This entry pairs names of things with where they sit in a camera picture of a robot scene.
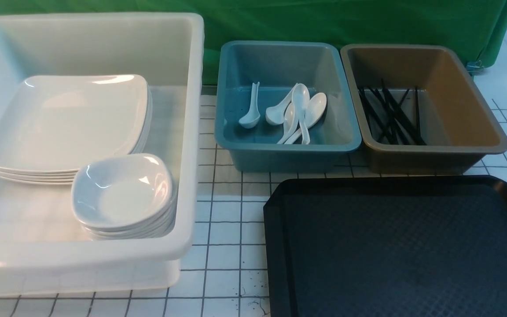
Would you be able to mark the white square rice plate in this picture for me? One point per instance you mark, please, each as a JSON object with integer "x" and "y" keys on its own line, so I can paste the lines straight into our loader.
{"x": 62, "y": 123}

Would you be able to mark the stack of white square plates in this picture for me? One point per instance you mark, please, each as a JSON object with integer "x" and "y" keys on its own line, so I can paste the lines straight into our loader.
{"x": 68, "y": 178}

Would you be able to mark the stack of white bowls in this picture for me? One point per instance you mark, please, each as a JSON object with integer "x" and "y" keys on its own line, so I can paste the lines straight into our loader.
{"x": 126, "y": 197}

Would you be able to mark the large white plastic tub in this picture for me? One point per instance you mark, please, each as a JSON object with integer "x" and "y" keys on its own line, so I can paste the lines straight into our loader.
{"x": 43, "y": 250}

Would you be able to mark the white spoon short middle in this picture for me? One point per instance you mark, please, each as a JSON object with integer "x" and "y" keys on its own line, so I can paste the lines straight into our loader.
{"x": 275, "y": 115}

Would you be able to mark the blue plastic bin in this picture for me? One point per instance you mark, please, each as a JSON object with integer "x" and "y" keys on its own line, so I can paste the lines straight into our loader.
{"x": 278, "y": 66}

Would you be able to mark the white spoon long centre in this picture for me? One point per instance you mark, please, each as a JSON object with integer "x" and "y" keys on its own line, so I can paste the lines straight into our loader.
{"x": 300, "y": 100}

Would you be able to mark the black chopsticks in bin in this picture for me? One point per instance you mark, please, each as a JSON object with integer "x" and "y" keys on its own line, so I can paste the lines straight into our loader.
{"x": 392, "y": 121}

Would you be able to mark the black serving tray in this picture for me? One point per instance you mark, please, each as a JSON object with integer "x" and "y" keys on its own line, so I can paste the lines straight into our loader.
{"x": 388, "y": 247}

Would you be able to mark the brown plastic bin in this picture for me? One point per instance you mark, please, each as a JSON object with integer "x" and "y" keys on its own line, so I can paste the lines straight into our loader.
{"x": 457, "y": 124}

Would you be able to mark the metal clamp on backdrop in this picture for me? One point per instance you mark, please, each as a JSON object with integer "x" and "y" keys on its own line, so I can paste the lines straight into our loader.
{"x": 475, "y": 68}

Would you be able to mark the green cloth backdrop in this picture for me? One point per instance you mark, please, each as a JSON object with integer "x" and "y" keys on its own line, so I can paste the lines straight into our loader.
{"x": 473, "y": 29}

